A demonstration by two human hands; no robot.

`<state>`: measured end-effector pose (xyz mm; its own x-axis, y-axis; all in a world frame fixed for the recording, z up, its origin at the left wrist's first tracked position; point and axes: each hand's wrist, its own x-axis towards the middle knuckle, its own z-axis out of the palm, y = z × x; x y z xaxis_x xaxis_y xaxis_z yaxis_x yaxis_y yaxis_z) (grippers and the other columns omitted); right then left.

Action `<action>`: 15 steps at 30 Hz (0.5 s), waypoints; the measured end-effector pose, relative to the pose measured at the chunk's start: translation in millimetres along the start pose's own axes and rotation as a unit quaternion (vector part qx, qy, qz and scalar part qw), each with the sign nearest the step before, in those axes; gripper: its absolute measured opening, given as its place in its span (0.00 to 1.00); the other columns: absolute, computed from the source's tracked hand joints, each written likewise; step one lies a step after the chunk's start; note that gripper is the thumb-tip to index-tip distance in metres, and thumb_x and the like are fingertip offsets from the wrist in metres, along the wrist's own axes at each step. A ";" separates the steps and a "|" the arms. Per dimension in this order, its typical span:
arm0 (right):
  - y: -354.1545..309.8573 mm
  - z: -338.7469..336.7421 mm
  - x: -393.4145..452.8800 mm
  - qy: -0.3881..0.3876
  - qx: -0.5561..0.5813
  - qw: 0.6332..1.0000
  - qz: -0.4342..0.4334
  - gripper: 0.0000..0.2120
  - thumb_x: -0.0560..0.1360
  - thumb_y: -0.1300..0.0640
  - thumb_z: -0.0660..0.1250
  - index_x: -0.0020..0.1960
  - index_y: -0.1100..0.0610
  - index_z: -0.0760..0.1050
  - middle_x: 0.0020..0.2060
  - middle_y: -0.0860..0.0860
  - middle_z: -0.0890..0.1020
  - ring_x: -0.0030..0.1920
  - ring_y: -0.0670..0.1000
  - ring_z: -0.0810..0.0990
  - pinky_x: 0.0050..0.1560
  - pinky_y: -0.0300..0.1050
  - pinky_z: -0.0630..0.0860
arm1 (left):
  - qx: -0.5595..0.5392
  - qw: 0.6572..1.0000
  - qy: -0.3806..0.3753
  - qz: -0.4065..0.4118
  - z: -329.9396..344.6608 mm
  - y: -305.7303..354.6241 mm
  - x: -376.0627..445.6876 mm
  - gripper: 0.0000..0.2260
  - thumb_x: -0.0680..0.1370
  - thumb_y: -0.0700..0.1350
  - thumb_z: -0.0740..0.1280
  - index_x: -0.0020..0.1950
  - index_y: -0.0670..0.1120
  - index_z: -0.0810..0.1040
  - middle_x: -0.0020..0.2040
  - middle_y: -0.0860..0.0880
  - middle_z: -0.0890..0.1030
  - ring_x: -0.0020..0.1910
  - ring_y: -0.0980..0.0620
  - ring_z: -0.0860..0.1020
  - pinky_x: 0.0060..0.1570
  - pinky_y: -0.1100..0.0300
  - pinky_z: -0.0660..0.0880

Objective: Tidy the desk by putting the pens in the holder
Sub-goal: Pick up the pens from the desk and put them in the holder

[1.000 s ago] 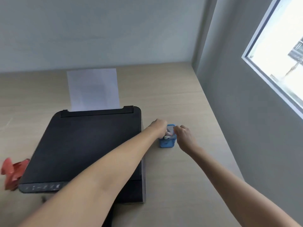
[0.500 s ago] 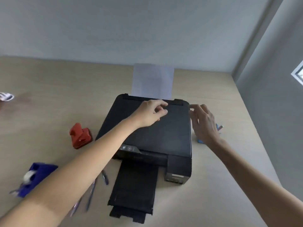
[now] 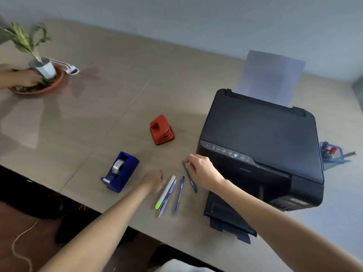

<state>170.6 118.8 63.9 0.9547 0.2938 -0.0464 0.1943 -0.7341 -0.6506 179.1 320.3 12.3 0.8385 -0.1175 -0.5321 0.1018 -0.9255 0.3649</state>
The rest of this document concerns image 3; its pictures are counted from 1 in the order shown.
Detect person's right hand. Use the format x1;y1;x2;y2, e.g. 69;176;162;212
184;154;226;193

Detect person's left hand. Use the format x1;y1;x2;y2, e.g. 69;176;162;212
141;170;166;195

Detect dark blue pen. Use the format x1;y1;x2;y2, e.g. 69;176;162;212
182;162;198;193

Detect person's right forearm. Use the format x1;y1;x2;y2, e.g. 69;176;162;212
216;180;363;272

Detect person's left forearm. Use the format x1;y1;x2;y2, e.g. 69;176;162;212
38;178;152;272

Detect white highlighter green cap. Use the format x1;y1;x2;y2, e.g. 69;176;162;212
155;175;176;210

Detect lilac pen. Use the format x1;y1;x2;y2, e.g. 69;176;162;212
158;179;177;218

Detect blue ballpoint pen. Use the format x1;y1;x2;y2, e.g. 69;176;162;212
174;176;185;217

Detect blue tape dispenser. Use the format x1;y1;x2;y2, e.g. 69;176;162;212
100;151;140;194

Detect clear tape roll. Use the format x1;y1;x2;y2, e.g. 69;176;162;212
111;159;127;175

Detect red hole punch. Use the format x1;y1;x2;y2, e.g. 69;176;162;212
149;114;175;146

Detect black printer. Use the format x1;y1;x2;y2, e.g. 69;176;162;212
196;88;325;245

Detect white garment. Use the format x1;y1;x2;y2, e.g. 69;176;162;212
154;259;216;272

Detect white paper sheet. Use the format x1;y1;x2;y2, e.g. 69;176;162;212
236;50;307;107

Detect blue mesh pen holder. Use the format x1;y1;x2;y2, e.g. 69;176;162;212
320;141;345;171

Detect terracotta saucer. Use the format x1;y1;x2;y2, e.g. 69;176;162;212
8;65;65;96

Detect white mini garden tools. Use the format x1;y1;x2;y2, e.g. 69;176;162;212
46;58;80;76

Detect white plant pot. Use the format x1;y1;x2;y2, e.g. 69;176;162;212
29;57;57;80

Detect green potted plant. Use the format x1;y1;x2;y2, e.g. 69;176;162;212
0;22;52;63

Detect white cable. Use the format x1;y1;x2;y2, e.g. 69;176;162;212
11;219;40;272

